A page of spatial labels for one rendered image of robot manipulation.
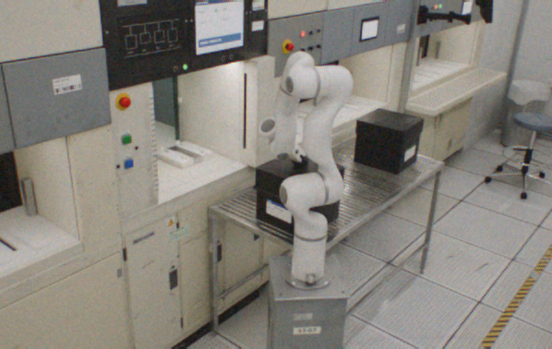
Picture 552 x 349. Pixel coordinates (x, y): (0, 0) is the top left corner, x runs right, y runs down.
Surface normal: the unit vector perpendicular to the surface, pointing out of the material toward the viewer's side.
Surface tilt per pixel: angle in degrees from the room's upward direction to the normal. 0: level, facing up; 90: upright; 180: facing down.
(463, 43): 90
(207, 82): 90
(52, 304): 90
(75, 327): 90
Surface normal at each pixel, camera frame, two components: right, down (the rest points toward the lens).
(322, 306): 0.11, 0.42
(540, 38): -0.63, 0.30
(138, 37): 0.78, 0.29
